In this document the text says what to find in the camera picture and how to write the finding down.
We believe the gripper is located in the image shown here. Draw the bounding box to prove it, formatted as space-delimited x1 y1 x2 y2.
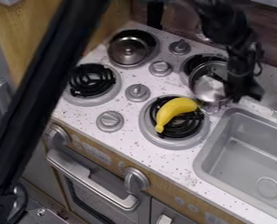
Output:
224 42 267 103

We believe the silver pot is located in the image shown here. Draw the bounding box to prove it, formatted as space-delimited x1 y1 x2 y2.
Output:
187 59 232 105

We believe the yellow toy banana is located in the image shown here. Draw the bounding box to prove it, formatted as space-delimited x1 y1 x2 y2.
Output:
154 97 200 135

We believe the toy sink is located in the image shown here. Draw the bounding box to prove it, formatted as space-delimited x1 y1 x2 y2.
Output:
191 107 277 223

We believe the toy stove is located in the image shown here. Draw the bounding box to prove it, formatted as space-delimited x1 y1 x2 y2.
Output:
60 27 232 151

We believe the silver lid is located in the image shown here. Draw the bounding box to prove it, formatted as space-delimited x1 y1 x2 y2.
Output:
106 35 153 67

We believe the black metal stand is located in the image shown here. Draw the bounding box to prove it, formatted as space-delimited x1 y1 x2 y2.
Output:
0 0 112 224

